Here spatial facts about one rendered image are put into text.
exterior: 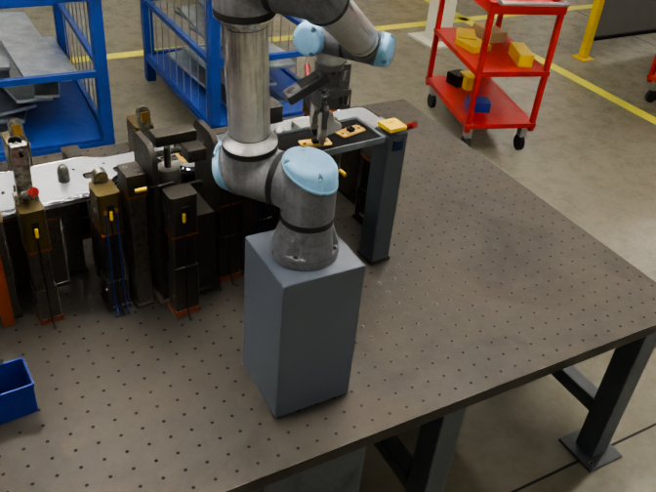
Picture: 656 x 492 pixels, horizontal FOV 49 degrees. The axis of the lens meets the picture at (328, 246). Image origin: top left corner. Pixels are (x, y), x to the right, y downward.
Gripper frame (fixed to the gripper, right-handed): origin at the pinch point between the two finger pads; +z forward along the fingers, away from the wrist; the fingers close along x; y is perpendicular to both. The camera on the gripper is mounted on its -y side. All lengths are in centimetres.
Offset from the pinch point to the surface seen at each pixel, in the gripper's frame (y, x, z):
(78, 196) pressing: -60, 14, 18
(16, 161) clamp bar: -72, 4, 1
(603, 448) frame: 103, -42, 114
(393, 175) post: 26.6, 3.0, 17.0
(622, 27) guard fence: 400, 305, 95
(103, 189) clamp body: -54, 5, 11
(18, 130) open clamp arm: -72, 37, 9
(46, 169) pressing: -66, 31, 18
